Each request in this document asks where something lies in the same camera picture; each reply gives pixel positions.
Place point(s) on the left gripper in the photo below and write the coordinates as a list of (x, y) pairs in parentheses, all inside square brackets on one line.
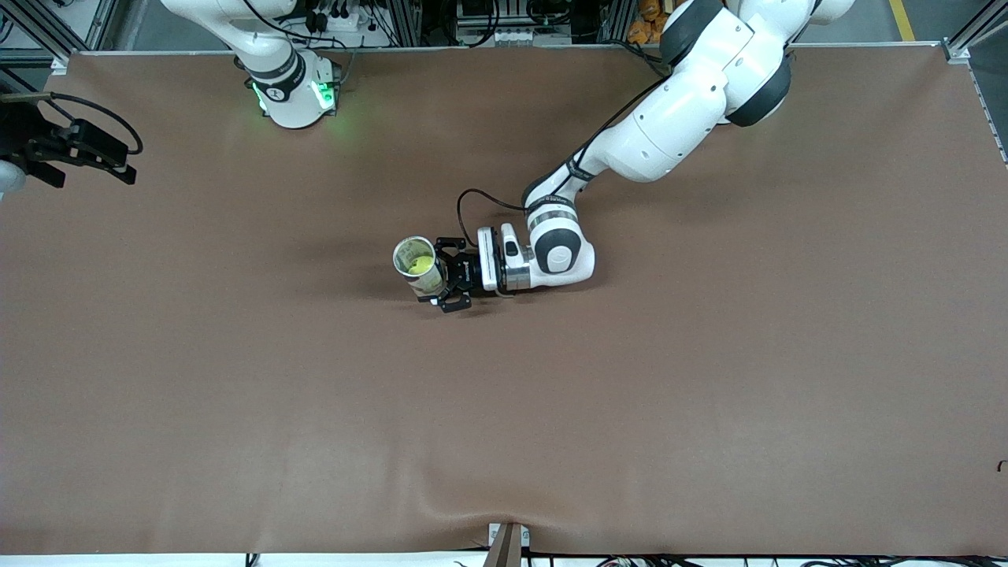
[(462, 272)]

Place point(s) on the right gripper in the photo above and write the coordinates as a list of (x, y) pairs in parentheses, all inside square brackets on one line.
[(27, 138)]

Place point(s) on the white blue tennis ball can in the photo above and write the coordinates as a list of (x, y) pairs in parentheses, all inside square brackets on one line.
[(433, 282)]

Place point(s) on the yellow tennis ball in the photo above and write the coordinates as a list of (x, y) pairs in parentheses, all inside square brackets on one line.
[(423, 265)]

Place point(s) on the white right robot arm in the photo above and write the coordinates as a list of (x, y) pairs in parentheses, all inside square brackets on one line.
[(291, 102)]

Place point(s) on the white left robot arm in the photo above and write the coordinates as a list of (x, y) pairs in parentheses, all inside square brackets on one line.
[(669, 126)]

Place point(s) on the brown table cover sheet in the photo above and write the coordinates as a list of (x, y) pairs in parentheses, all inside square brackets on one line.
[(504, 441)]

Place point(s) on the white power strip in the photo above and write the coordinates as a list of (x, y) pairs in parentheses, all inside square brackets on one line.
[(508, 36)]

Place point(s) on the socket box with black plugs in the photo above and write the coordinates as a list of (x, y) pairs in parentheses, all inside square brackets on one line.
[(337, 20)]

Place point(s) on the bag of orange items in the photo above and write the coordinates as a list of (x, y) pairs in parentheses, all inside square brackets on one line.
[(647, 27)]

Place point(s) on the aluminium frame post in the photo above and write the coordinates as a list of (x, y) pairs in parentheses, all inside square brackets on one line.
[(67, 31), (972, 35), (405, 22), (616, 20)]

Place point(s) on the metal table edge bracket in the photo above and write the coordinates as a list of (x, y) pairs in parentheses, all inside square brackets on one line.
[(508, 545)]

